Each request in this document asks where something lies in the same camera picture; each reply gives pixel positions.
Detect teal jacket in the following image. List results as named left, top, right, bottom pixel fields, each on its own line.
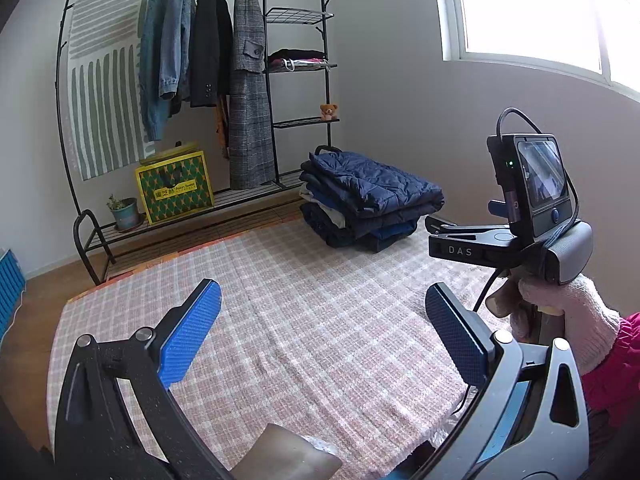
left=139, top=0, right=171, bottom=143

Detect person's right hand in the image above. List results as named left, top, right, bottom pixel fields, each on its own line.
left=509, top=274, right=622, bottom=377

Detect black metal clothes rack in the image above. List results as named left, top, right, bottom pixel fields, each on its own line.
left=55, top=0, right=342, bottom=286

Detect pile of folded clothes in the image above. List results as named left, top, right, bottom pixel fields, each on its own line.
left=299, top=170, right=443, bottom=254

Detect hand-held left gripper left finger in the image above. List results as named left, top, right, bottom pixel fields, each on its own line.
left=52, top=277, right=236, bottom=480

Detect green yellow patterned box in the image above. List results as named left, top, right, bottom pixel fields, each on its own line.
left=134, top=142, right=215, bottom=225

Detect orange patterned scarf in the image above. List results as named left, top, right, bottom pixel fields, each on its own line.
left=215, top=94, right=232, bottom=161

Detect small potted plant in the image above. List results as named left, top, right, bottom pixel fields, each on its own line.
left=106, top=195, right=140, bottom=231

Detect pink white plaid blanket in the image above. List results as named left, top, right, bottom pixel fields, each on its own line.
left=46, top=215, right=506, bottom=480

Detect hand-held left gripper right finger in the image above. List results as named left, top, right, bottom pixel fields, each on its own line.
left=410, top=282, right=592, bottom=480

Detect blue denim jacket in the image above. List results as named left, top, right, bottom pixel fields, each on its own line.
left=159, top=0, right=196, bottom=116

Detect grey striped wall hanging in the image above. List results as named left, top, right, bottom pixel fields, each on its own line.
left=65, top=0, right=156, bottom=182

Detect folded clothes on rack shelf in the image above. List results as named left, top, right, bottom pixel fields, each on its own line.
left=267, top=49, right=328, bottom=71

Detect window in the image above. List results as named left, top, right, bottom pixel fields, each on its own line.
left=430, top=0, right=640, bottom=104

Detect navy puffer jacket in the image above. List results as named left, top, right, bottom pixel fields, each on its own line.
left=302, top=150, right=446, bottom=221

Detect black jacket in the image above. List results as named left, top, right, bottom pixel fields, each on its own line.
left=189, top=0, right=234, bottom=109

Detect blue ribbed panel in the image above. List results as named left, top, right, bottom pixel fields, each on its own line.
left=0, top=247, right=27, bottom=342

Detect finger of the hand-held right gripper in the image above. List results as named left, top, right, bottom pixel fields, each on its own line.
left=425, top=215, right=517, bottom=239

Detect grey plaid long coat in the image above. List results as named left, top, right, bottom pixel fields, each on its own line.
left=229, top=0, right=277, bottom=190

